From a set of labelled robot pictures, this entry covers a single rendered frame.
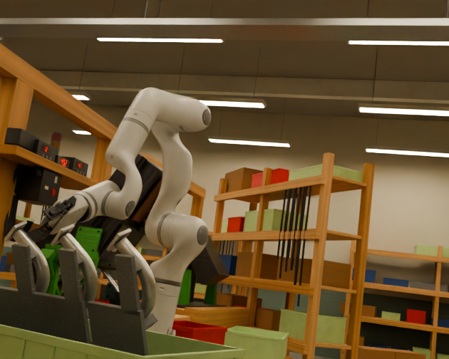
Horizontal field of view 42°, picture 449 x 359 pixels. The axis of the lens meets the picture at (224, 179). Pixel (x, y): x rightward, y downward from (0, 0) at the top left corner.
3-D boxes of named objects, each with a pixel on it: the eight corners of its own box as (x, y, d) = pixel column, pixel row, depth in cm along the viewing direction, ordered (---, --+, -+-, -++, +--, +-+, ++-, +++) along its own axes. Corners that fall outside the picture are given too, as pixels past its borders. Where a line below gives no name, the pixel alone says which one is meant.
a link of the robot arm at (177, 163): (174, 252, 195) (137, 246, 204) (196, 248, 205) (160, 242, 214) (180, 100, 192) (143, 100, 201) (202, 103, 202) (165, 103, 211)
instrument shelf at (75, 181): (105, 193, 322) (107, 186, 322) (15, 154, 235) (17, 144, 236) (64, 189, 327) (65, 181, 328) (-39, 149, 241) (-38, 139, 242)
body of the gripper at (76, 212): (61, 209, 167) (35, 221, 157) (80, 186, 162) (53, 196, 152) (79, 229, 166) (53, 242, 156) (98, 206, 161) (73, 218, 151)
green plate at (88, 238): (96, 279, 259) (108, 235, 268) (89, 273, 252) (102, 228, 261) (72, 276, 262) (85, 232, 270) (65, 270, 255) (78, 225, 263)
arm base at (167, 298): (188, 345, 201) (199, 290, 204) (164, 345, 183) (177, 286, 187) (140, 333, 208) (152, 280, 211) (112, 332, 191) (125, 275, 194)
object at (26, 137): (37, 152, 260) (40, 137, 261) (18, 144, 246) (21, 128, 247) (23, 152, 262) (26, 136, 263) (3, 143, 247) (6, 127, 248)
